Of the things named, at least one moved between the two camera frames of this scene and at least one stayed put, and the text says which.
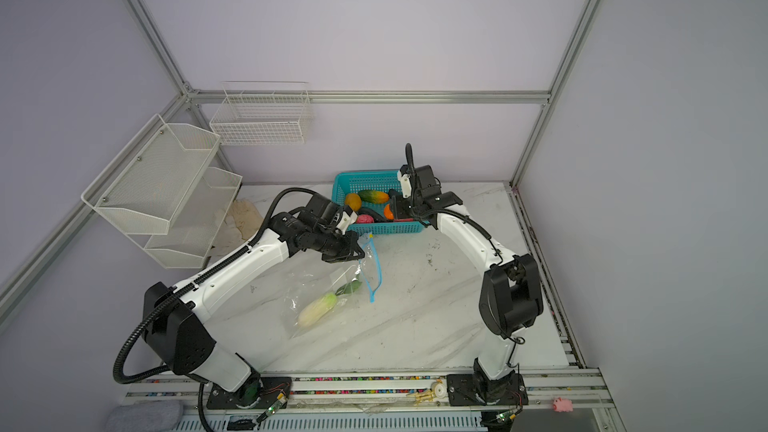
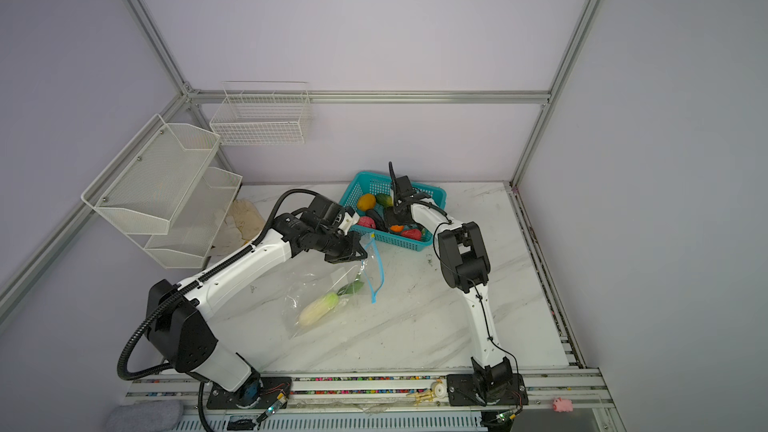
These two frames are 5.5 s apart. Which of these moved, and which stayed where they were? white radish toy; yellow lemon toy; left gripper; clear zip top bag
Moved: yellow lemon toy
Stayed: clear zip top bag; white radish toy; left gripper
